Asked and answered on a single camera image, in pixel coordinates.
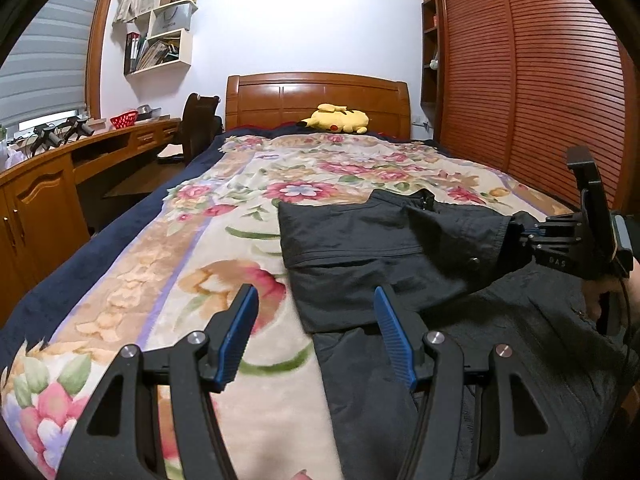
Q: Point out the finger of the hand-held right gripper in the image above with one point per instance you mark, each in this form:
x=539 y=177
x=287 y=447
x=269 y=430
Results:
x=531 y=241
x=532 y=224

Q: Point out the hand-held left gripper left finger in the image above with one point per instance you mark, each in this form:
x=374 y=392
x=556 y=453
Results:
x=237 y=340

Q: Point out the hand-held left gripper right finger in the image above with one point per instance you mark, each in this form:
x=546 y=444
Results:
x=395 y=340

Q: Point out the black jacket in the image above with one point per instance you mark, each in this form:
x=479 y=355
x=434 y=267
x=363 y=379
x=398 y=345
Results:
x=375 y=240

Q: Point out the person's right forearm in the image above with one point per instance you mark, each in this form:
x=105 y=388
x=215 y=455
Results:
x=634 y=285

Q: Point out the person's right hand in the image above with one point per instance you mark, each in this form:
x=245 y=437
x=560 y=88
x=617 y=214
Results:
x=596 y=302

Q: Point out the floral blanket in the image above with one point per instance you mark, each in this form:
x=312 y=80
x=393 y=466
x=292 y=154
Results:
x=200 y=240

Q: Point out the wooden louvered wardrobe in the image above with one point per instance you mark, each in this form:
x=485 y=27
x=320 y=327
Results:
x=550 y=85

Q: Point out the white round object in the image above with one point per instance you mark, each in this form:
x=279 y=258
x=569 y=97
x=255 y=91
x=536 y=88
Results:
x=434 y=64

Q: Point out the dark brown chair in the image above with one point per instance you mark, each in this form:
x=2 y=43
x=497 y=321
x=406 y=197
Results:
x=197 y=120

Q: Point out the yellow plush toy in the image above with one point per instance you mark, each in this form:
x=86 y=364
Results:
x=335 y=119

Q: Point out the wooden desk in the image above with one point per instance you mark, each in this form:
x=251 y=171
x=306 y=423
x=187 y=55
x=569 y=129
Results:
x=40 y=200

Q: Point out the wooden headboard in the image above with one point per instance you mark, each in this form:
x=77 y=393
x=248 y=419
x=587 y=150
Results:
x=280 y=100

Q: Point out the grey metal pot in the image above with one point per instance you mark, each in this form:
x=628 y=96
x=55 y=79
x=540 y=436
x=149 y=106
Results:
x=147 y=112

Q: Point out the red basket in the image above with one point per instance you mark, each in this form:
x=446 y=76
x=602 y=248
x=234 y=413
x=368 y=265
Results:
x=124 y=119

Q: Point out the white crumpled bag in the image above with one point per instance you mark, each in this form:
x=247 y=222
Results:
x=11 y=155

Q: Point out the row of books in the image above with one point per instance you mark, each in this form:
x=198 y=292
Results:
x=150 y=52

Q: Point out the grey paper bag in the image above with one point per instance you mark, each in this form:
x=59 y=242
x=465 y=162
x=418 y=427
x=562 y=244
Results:
x=172 y=20

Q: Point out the grey window blind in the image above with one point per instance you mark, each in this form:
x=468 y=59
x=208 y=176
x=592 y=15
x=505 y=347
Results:
x=50 y=60

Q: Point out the white wall shelf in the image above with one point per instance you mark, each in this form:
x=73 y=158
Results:
x=182 y=52

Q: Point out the wooden window frame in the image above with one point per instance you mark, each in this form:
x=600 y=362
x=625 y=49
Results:
x=97 y=50

